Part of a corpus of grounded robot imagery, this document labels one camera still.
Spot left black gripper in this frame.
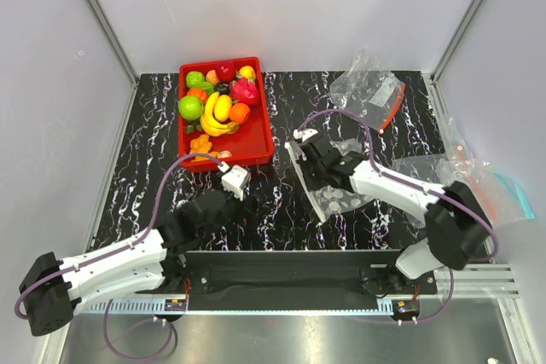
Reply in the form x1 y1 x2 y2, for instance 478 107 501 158
199 174 268 240

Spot polka dot zip bag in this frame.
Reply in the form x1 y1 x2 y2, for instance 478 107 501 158
284 141 373 222

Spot yellow toy banana bunch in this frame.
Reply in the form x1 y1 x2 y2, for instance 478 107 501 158
200 92 239 137

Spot green toy apple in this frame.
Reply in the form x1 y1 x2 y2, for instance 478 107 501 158
178 95 204 121

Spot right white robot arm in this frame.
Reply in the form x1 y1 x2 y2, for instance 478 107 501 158
285 130 491 293

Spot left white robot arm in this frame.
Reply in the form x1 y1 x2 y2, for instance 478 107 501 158
15 189 258 337

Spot clear bag orange zipper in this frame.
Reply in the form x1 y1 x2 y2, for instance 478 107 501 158
329 49 406 134

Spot pink toy garlic clove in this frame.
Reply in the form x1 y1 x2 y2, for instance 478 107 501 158
218 150 232 159

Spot orange toy ginger root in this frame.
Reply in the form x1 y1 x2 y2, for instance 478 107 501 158
189 133 218 159

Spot orange toy orange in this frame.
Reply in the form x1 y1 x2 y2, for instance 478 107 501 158
229 102 250 124

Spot yellow toy mango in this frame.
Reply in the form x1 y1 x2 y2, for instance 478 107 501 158
213 95 233 122

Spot pink toy dragon fruit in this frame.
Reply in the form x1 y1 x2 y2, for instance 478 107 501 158
230 77 260 106

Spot orange toy pumpkin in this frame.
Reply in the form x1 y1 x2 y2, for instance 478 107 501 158
187 88 208 104

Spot dark purple toy mangosteen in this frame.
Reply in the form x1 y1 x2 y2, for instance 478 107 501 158
214 82 230 95

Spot yellow toy lemon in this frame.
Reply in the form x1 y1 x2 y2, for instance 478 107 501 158
238 65 256 81

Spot green toy pepper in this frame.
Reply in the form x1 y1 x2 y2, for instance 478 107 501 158
185 71 206 89

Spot peach toy fruit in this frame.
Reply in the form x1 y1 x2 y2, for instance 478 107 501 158
206 70 219 85

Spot dark red toy apple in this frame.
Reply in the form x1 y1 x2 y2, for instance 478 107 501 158
215 61 237 82

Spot clear bags blue red zippers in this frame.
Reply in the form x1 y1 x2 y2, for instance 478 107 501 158
392 118 535 228

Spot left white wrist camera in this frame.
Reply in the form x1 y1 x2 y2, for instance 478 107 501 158
218 162 251 201

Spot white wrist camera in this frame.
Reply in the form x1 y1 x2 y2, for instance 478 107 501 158
293 129 318 145
218 162 251 201

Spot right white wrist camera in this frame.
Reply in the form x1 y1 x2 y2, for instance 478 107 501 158
293 129 318 145

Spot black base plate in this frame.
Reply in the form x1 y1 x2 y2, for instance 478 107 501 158
155 250 438 315

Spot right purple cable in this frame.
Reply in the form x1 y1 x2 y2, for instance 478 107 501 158
296 108 498 331

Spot purple cable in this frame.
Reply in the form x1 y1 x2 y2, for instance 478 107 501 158
296 108 498 331
15 158 223 360

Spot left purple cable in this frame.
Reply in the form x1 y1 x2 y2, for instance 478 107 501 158
15 158 223 360

